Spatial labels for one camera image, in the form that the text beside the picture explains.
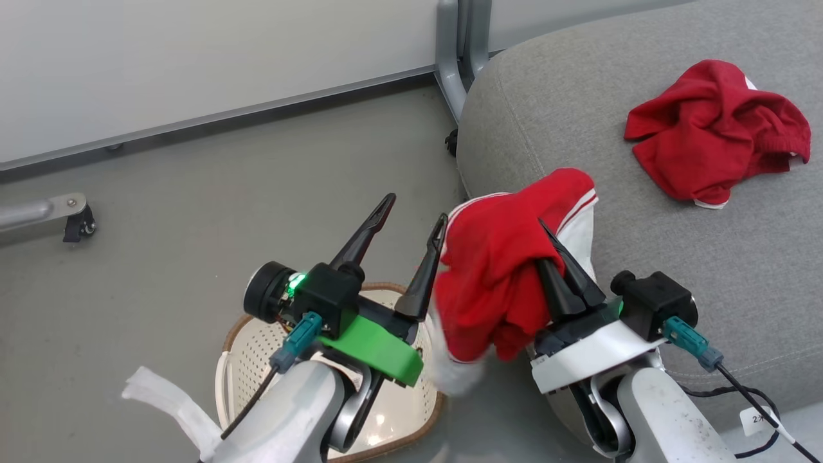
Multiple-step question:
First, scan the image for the white cable label tag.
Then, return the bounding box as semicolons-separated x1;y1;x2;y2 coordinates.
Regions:
739;406;782;439

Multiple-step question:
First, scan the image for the grey fabric sofa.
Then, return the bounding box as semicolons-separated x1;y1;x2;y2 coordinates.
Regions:
455;0;823;446

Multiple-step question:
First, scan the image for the white perforated laundry basket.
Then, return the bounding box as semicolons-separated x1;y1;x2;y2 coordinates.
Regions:
215;282;446;463

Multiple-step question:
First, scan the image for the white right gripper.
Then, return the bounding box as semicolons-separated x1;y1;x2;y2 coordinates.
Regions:
530;219;666;394

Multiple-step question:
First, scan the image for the white fabric cable wrap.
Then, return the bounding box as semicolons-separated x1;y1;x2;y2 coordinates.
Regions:
122;367;223;461

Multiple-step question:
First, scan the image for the grey metal partition rail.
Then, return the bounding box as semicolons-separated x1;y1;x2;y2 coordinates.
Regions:
0;63;444;173

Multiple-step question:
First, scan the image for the grey metal partition leg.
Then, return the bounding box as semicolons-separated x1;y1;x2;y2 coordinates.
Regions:
0;193;87;233

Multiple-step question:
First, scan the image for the red garment with white trim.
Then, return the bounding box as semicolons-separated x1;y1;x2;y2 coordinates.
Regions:
624;59;812;210

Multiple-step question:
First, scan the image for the grey metal partition post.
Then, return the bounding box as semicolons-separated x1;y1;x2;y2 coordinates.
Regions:
436;0;493;123

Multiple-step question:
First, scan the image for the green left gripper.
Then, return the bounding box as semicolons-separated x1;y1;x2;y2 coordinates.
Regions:
318;193;449;386

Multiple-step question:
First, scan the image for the black cable with teal plug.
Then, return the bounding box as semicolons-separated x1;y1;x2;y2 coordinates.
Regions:
662;315;823;463
221;312;323;441

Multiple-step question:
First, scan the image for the red white striped garment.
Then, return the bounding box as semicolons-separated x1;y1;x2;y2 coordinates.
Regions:
428;168;600;395

